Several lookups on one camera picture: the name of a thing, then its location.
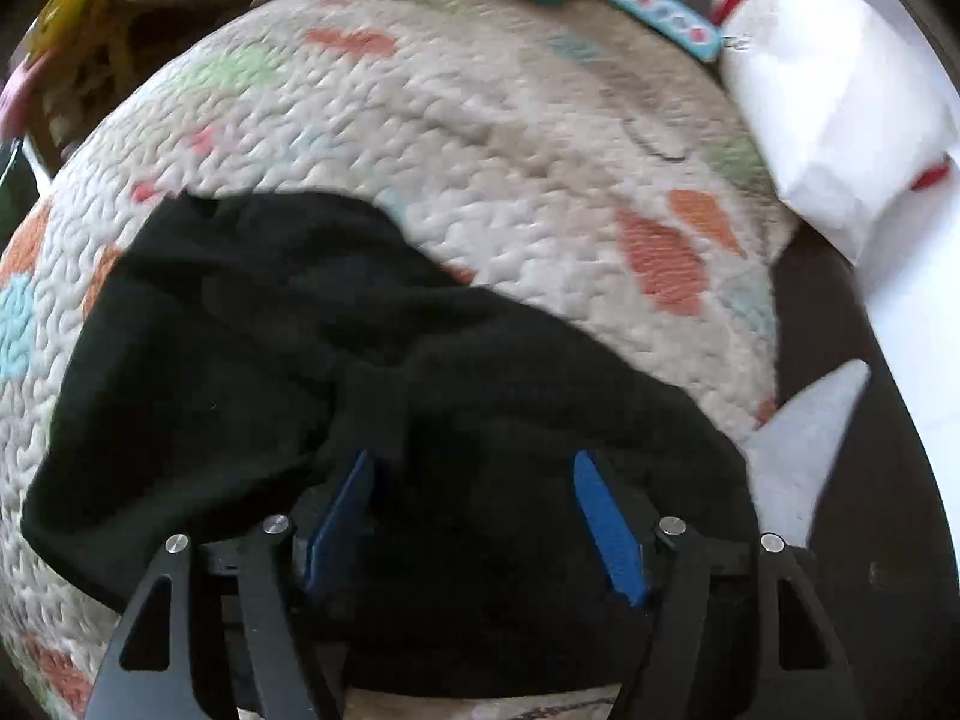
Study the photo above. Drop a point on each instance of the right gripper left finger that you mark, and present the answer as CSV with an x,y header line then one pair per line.
x,y
246,623

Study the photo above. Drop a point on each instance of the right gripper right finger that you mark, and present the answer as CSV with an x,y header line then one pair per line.
x,y
737,630

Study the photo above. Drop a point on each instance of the black pants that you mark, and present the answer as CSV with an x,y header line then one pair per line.
x,y
242,348

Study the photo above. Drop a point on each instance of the white cloth piece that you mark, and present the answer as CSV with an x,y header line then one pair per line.
x,y
791,458

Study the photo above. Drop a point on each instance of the quilted patchwork bedspread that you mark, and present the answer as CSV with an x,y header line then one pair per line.
x,y
564,156

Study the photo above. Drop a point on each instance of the wooden chair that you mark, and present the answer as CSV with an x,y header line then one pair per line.
x,y
88,73

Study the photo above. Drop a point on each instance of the light blue dotted box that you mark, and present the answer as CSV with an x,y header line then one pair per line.
x,y
680,24

